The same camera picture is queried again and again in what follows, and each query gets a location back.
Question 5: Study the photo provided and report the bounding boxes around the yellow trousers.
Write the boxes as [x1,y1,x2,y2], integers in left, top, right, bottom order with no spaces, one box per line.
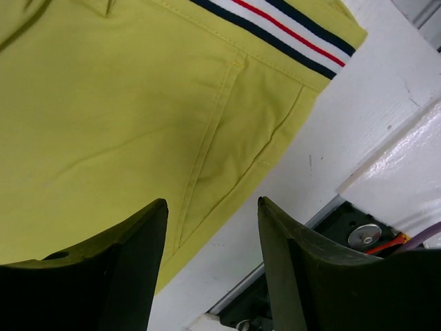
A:
[1,1,367,290]

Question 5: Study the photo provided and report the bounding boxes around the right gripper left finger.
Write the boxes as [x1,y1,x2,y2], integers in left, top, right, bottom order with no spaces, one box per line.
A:
[1,199,168,330]

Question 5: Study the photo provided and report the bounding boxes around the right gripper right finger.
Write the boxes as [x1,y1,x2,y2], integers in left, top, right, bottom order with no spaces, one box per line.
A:
[258,197,440,330]

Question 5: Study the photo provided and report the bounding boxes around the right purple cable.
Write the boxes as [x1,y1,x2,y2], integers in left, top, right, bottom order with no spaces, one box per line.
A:
[396,220,441,254]

